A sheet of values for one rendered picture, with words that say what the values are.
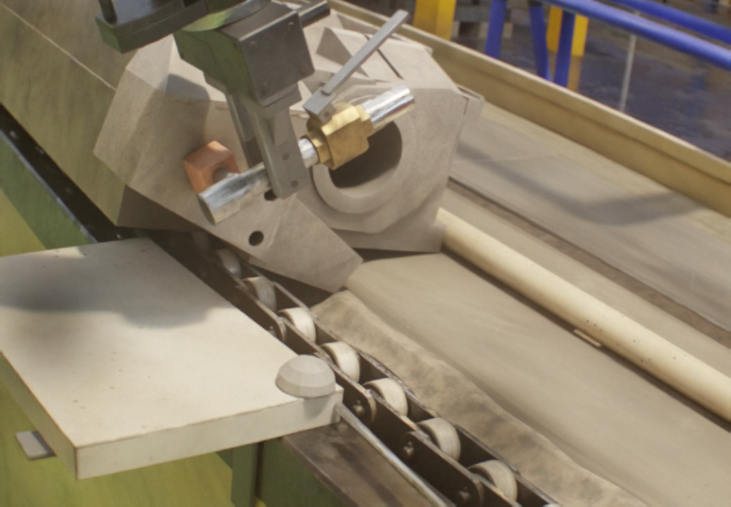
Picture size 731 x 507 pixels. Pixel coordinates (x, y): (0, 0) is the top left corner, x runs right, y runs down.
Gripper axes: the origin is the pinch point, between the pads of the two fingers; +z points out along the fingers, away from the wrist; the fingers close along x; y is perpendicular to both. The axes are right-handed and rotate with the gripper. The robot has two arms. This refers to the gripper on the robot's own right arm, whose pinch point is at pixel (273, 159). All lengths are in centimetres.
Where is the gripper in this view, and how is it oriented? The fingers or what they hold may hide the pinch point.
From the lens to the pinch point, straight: 87.1
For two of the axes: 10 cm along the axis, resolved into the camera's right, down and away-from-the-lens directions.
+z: 2.3, 8.1, 5.4
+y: 8.0, -4.8, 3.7
